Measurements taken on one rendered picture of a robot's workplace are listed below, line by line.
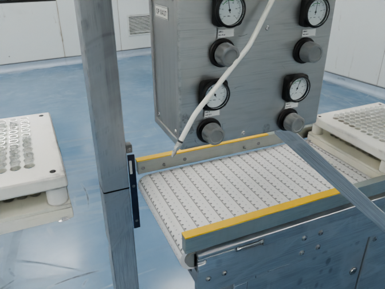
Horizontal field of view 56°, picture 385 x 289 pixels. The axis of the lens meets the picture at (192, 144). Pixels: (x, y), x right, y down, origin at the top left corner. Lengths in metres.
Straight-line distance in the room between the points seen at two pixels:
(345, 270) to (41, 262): 1.44
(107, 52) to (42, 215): 0.34
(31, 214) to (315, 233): 0.52
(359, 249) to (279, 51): 0.65
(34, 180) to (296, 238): 0.48
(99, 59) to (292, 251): 0.52
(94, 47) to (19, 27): 4.80
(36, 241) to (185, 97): 1.78
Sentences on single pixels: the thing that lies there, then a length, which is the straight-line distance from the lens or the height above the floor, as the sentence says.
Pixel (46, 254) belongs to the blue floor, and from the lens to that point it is 2.05.
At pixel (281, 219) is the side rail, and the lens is 0.68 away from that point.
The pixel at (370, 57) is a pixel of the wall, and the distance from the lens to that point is 4.51.
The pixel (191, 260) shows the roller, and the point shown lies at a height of 0.86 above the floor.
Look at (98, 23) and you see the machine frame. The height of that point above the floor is 1.21.
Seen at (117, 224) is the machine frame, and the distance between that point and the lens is 0.90.
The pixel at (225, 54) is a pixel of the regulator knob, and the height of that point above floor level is 1.22.
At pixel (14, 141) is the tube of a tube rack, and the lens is 0.62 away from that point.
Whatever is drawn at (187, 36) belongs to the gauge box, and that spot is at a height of 1.24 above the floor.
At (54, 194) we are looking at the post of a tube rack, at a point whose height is 1.03.
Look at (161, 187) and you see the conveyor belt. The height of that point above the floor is 0.89.
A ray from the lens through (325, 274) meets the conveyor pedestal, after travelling 0.99.
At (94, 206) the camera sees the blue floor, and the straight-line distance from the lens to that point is 2.30.
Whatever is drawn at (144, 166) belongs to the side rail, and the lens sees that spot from 0.82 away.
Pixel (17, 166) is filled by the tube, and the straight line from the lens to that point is 0.54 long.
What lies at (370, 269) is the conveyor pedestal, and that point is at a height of 0.58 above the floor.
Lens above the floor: 1.31
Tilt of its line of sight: 27 degrees down
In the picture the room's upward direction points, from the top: straight up
